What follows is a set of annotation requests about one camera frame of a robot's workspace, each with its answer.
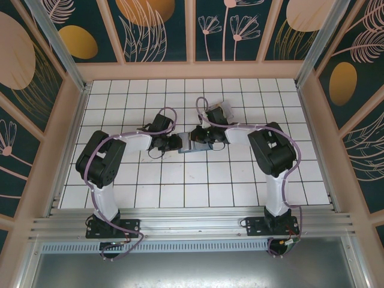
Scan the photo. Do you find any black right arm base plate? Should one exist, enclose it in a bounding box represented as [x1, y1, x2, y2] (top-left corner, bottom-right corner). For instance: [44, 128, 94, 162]
[245, 215, 301, 238]

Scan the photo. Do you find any small controller board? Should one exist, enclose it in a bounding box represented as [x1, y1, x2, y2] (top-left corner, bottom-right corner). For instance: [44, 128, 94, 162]
[268, 236, 301, 258]
[100, 239, 128, 260]

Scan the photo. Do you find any clear acrylic card box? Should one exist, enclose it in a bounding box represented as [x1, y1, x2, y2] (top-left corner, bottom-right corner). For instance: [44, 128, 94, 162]
[209, 101, 235, 121]

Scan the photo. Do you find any aluminium frame post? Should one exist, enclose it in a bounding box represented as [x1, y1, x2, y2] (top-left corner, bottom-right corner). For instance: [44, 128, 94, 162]
[23, 0, 91, 92]
[295, 0, 349, 89]

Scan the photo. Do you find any silver credit card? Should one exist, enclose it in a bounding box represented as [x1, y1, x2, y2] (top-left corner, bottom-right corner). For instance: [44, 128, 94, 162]
[221, 101, 235, 119]

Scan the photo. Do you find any aluminium mounting rail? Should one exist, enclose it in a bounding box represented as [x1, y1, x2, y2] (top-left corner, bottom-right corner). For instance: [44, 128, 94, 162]
[28, 206, 358, 242]

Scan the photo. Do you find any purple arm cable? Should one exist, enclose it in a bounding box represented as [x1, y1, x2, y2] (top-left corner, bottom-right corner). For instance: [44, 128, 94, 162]
[195, 96, 302, 259]
[83, 107, 179, 262]

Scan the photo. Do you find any slotted grey cable duct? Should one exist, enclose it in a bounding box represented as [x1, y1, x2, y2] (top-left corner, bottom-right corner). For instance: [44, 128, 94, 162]
[40, 241, 269, 253]

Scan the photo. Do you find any grey metal sheet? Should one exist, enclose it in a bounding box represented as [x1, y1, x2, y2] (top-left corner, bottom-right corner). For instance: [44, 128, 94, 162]
[17, 235, 368, 288]

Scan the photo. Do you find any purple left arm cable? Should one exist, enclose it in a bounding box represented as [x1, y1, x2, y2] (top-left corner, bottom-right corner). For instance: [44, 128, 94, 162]
[83, 107, 179, 262]

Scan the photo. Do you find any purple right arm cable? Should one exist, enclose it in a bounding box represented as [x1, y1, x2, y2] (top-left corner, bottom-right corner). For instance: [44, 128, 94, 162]
[195, 96, 302, 259]

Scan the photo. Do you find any blue card holder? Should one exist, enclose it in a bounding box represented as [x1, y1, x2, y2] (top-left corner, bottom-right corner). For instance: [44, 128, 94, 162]
[177, 131, 215, 155]

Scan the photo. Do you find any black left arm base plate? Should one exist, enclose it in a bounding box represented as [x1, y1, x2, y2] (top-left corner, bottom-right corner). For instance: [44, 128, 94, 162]
[86, 214, 142, 239]

